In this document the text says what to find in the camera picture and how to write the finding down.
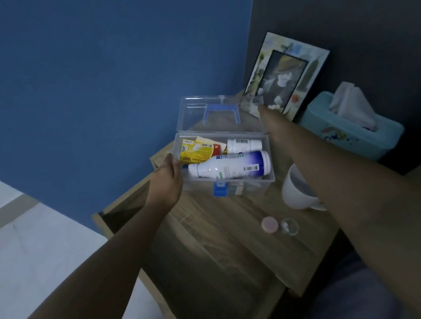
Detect person's right hand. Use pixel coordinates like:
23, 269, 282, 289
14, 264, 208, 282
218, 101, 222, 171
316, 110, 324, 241
257, 101, 297, 147

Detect red and white medicine packet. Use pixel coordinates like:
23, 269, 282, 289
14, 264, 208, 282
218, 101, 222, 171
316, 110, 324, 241
195, 133, 229, 159

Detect wooden bedside table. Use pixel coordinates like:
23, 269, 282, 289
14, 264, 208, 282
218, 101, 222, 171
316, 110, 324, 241
80, 85, 352, 319

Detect person's left forearm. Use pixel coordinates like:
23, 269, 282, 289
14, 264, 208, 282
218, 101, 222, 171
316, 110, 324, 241
0, 199, 184, 319

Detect small white pill bottle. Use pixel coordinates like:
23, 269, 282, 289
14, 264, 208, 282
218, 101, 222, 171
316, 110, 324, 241
225, 135, 264, 156

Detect person's left hand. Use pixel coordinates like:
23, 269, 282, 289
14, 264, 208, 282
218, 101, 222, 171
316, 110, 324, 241
140, 152, 189, 215

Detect white mug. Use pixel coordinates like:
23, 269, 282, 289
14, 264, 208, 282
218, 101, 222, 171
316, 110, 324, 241
278, 160, 329, 216

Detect white tissue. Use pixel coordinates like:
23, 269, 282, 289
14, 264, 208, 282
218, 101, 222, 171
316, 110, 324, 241
325, 78, 380, 137

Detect yellow medicine carton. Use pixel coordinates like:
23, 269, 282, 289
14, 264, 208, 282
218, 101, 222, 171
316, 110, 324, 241
177, 134, 225, 166

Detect small clear cup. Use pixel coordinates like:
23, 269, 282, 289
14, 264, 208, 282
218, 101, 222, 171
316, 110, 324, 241
279, 217, 300, 238

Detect person's right forearm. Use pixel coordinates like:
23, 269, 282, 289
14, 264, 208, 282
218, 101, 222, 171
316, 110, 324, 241
273, 117, 421, 319

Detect decorated picture frame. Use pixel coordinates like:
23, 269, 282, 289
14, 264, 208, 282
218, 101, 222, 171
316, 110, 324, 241
236, 25, 338, 127

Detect person's blue trousers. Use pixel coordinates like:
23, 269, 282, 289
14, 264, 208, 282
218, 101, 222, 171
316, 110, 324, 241
283, 245, 416, 319

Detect teal tissue box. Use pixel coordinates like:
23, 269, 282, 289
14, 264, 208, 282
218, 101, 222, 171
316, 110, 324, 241
296, 82, 408, 170

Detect pink round cap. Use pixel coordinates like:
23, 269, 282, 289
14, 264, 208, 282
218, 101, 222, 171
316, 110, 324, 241
260, 215, 280, 234

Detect large white bottle blue label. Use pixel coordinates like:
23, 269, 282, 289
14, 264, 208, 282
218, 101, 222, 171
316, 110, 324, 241
187, 149, 273, 186

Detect clear plastic box blue handle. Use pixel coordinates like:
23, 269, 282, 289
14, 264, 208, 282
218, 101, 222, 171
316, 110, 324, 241
167, 87, 277, 204

